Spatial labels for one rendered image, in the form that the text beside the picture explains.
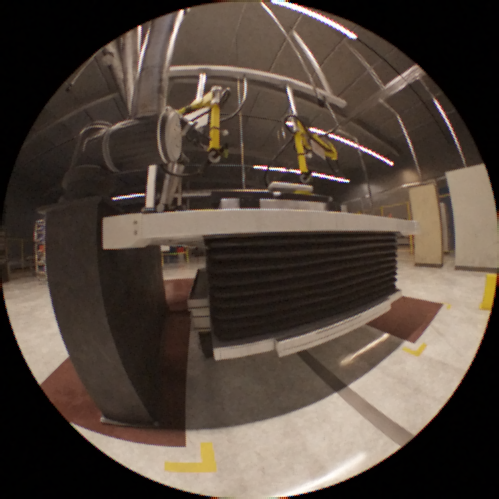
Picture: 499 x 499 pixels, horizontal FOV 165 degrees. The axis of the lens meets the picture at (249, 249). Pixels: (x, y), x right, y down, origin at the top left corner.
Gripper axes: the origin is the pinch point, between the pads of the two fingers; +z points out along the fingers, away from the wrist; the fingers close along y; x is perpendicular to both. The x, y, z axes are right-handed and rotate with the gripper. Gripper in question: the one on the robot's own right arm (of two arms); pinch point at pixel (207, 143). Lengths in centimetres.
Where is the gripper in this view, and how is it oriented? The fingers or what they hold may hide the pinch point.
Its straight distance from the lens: 124.7
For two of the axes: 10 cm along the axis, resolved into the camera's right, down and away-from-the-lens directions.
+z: 7.1, 4.5, 5.5
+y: -3.4, 8.9, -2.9
